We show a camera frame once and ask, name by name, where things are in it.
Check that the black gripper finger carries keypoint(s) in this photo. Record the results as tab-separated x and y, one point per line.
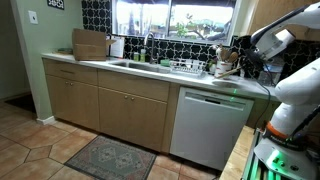
241	66

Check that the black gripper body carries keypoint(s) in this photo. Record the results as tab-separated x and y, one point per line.
254	63

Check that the slotted wooden spatula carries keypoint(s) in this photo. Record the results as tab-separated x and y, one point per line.
233	56

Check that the white crock red chili print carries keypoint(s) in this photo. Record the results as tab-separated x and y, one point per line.
222	68

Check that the wooden spoon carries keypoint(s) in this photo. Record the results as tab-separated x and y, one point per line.
225	54

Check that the steel ladle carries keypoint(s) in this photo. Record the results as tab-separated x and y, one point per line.
218	51

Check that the green sponge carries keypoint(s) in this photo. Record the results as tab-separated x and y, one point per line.
165	62

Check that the chrome sink faucet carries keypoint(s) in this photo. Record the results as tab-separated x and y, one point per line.
152	43

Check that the green soap bottle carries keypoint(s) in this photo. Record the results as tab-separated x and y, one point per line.
136	56
143	56

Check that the stainless steel sink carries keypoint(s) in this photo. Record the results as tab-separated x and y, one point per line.
138	65

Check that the green lit robot stand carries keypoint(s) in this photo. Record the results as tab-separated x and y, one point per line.
286	163

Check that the kitchen window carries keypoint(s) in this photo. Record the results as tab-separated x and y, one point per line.
143	18

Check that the wide wooden base cabinet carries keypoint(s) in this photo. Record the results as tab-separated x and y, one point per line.
133	113

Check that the white paper sheet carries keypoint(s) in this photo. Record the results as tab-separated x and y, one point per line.
117	47

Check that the brown cardboard box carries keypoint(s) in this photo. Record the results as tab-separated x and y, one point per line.
89	45

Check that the patterned floor rug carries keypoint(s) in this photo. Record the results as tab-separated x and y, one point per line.
111	160

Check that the narrow wooden base cabinet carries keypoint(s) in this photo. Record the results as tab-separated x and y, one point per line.
71	96

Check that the low greenish tray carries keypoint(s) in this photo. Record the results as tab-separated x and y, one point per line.
65	51

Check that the wooden wall cabinet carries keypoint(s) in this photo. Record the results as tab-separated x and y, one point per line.
266	13

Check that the black white patterned wall sign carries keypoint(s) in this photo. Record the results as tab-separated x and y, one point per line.
56	3

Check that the white light switch plate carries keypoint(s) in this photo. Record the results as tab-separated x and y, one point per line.
33	17

